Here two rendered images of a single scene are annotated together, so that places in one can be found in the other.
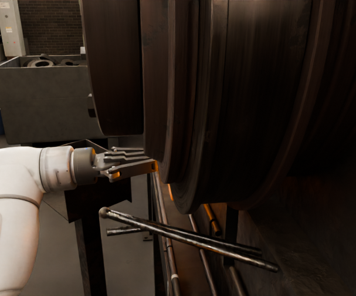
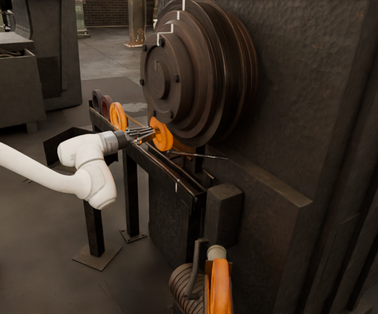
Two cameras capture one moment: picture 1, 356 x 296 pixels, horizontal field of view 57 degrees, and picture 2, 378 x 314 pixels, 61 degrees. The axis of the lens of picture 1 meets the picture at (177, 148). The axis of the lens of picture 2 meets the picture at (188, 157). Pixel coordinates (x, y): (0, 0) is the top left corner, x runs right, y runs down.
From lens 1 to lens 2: 0.74 m
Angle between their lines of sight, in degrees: 24
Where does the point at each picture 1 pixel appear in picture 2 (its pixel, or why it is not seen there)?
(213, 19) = (225, 98)
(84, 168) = (123, 141)
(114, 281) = not seen: hidden behind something
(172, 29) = (210, 96)
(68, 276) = (53, 229)
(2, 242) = (106, 178)
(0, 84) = not seen: outside the picture
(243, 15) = (228, 95)
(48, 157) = (105, 137)
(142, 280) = (110, 218)
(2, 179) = (89, 151)
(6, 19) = not seen: outside the picture
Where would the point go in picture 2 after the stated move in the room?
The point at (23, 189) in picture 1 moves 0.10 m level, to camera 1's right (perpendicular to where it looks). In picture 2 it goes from (99, 155) to (127, 151)
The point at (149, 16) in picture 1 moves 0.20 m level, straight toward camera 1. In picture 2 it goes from (202, 91) to (245, 116)
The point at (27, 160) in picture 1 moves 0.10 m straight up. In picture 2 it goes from (96, 140) to (93, 114)
